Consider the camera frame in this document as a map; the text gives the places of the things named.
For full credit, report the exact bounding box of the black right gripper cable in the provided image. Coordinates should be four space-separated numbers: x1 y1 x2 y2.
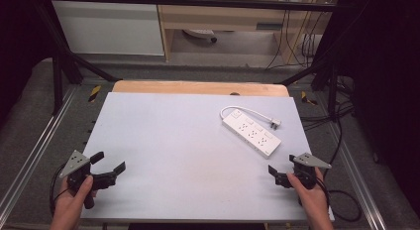
315 117 363 223

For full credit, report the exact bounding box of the wooden table top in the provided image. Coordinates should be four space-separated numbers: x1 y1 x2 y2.
112 79 291 98

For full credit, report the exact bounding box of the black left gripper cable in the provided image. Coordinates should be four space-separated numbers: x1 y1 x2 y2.
49 162 71 218

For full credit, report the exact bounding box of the person's right hand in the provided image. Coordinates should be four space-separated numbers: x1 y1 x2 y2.
286 167 335 230

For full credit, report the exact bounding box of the white power strip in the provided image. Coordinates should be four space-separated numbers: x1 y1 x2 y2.
221 108 282 160

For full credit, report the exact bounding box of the person's left hand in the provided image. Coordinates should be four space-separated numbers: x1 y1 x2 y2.
50 174 98 230

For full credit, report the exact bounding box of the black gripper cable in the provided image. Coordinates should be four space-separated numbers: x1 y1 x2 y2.
49 162 71 218
315 117 363 223

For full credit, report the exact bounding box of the white chair base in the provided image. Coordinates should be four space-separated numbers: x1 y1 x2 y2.
182 29 218 44

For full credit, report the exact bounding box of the yellow black floor marker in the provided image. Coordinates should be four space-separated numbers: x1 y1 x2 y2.
300 90 319 106
87 84 102 103

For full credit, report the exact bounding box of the bundle of black cables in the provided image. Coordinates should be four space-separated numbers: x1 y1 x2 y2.
298 75 356 132

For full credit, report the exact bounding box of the white power strip cable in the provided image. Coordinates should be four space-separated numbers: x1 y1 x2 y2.
219 105 273 124

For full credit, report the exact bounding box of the black metal frame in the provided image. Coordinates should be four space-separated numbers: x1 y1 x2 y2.
33 0 348 116

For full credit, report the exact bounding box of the aluminium floor rail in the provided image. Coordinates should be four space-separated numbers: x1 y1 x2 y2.
325 120 387 230
0 85 80 218

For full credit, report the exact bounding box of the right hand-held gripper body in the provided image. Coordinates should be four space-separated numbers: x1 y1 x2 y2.
273 152 333 190

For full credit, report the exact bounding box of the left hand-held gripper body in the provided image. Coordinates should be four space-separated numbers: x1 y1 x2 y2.
58 150 118 210

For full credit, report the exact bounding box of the white cabinet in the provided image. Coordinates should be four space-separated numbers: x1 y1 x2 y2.
52 0 165 57

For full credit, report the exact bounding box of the wooden desk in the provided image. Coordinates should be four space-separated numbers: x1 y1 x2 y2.
155 0 335 67

